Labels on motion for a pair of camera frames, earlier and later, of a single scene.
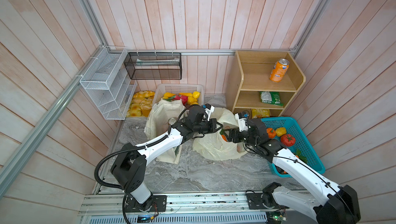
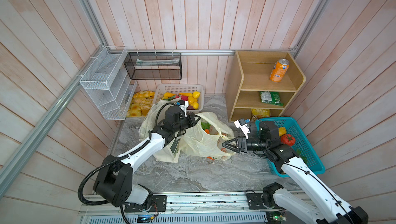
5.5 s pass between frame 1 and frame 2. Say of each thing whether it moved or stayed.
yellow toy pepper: stayed
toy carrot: moved
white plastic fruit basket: stayed
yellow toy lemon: stayed
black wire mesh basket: stayed
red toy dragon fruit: stayed
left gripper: moved
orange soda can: stayed
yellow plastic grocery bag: moved
